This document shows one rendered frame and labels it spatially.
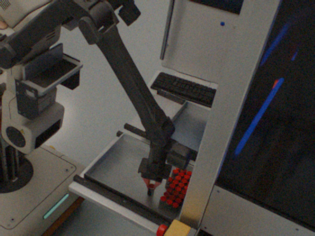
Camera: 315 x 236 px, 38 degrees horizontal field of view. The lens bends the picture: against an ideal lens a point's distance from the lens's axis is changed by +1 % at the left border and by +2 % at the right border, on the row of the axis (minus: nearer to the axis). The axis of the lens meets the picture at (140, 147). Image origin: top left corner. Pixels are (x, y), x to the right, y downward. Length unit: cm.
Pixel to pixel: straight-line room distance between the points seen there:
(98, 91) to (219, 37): 149
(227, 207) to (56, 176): 134
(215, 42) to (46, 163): 107
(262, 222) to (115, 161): 64
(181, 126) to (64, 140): 132
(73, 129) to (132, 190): 159
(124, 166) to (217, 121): 64
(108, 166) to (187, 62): 83
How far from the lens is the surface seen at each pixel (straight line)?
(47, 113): 195
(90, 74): 361
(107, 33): 122
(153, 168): 142
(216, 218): 127
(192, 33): 218
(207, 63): 222
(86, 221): 256
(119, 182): 157
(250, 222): 123
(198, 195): 124
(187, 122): 186
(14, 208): 228
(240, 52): 96
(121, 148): 169
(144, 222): 148
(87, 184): 154
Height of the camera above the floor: 205
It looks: 43 degrees down
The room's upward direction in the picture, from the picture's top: 10 degrees clockwise
